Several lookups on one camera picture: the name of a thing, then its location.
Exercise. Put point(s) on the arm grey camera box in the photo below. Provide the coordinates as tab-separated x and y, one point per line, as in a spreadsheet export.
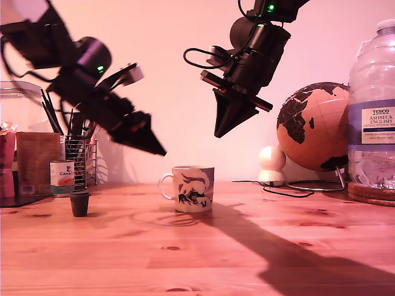
214	54
135	74

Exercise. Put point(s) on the cork globe with dark continents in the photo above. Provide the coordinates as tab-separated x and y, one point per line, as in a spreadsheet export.
321	129

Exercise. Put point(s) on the brown paper pouch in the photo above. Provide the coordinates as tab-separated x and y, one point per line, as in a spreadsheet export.
37	163

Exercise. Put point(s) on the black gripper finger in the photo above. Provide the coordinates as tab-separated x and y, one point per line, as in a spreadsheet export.
145	138

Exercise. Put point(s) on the glass jar with metal lid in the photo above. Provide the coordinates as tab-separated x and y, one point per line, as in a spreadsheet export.
18	108

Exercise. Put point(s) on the round cork coaster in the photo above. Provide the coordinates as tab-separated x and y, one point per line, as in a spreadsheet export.
370	201
370	190
370	196

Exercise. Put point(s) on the black chopstick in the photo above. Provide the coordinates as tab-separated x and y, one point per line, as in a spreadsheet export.
51	118
52	112
53	106

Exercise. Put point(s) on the large clear water bottle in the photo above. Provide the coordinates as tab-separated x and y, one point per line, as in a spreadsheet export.
370	92

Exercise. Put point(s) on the pink snack packet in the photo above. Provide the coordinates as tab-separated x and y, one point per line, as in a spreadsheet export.
6	160

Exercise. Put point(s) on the white round table device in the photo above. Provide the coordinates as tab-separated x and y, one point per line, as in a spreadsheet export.
271	159

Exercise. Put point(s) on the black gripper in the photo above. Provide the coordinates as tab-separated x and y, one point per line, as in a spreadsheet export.
250	77

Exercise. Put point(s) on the white labelled tin can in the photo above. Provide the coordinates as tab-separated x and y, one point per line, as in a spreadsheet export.
61	179

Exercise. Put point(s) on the thin black brush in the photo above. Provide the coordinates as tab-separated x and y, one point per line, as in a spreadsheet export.
71	123

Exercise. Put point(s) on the black flat mat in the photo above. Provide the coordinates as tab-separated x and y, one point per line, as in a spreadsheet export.
23	201

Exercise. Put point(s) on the white mug with blue print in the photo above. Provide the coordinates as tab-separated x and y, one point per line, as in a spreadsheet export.
194	191

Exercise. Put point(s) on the dark brown coffee capsule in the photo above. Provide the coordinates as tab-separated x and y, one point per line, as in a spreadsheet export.
79	205

